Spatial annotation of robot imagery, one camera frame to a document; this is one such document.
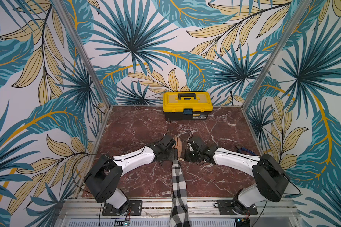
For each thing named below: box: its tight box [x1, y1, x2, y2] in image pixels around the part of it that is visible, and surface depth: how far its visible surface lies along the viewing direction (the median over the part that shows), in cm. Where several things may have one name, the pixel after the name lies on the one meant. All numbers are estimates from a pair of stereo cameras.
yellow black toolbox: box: [162, 91, 214, 121], surface depth 103 cm
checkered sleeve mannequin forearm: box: [169, 160, 192, 227], surface depth 73 cm
